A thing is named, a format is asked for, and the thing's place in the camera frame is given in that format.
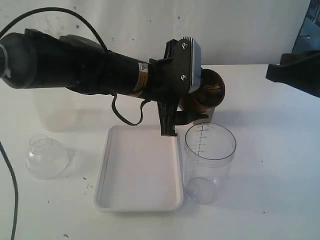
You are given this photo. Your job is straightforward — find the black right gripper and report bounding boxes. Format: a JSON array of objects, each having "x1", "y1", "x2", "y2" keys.
[{"x1": 265, "y1": 50, "x2": 320, "y2": 98}]

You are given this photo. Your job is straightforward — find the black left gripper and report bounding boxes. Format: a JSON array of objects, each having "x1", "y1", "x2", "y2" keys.
[{"x1": 134, "y1": 39, "x2": 209, "y2": 137}]

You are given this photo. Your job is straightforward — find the stainless steel cup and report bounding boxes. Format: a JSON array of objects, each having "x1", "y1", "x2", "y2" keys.
[{"x1": 198, "y1": 107, "x2": 216, "y2": 123}]

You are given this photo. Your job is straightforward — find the brown wooden cup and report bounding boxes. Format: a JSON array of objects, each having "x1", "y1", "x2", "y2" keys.
[{"x1": 178, "y1": 68, "x2": 226, "y2": 114}]

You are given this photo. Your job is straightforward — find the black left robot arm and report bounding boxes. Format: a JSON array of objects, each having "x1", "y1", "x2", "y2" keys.
[{"x1": 0, "y1": 29, "x2": 207, "y2": 137}]

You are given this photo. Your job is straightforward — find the clear measuring jar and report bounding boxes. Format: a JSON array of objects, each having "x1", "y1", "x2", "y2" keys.
[{"x1": 182, "y1": 122, "x2": 237, "y2": 205}]

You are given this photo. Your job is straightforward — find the clear glass funnel flask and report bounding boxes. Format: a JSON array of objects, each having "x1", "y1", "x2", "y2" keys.
[{"x1": 25, "y1": 134, "x2": 75, "y2": 180}]

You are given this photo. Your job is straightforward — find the dark blue background object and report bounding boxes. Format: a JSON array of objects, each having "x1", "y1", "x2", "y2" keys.
[{"x1": 292, "y1": 0, "x2": 320, "y2": 53}]

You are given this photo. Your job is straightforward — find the white rectangular tray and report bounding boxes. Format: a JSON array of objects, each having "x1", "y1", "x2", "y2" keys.
[{"x1": 93, "y1": 125, "x2": 184, "y2": 213}]

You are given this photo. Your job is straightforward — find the translucent plastic container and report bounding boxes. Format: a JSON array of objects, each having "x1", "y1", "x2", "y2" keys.
[{"x1": 32, "y1": 88, "x2": 77, "y2": 132}]

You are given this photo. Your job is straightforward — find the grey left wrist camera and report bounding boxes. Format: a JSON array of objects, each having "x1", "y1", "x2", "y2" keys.
[{"x1": 182, "y1": 36, "x2": 202, "y2": 94}]

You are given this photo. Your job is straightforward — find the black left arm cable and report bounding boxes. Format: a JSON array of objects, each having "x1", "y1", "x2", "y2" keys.
[{"x1": 0, "y1": 7, "x2": 147, "y2": 240}]

